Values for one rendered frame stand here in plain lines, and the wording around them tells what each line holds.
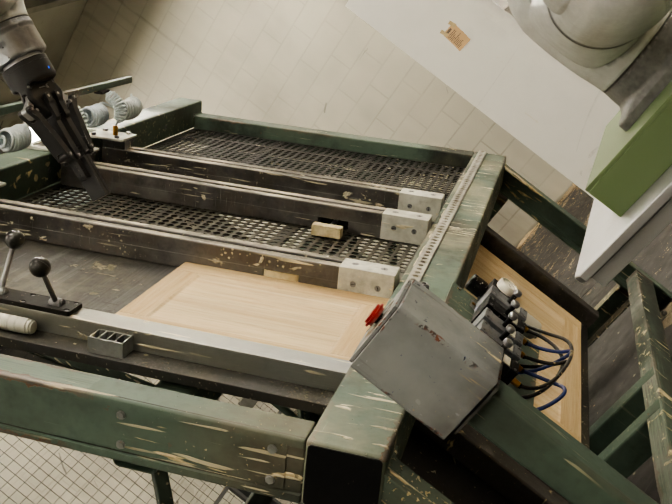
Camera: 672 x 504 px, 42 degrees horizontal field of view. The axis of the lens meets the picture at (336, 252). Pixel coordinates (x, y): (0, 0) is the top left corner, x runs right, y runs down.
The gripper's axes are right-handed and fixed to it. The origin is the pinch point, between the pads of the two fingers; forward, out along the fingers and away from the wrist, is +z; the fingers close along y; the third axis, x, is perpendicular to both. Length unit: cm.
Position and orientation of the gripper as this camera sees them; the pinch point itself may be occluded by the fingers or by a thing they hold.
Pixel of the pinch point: (90, 177)
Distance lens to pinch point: 145.5
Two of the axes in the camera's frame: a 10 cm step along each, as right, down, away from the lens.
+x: 8.3, -3.9, -4.0
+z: 4.8, 8.7, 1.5
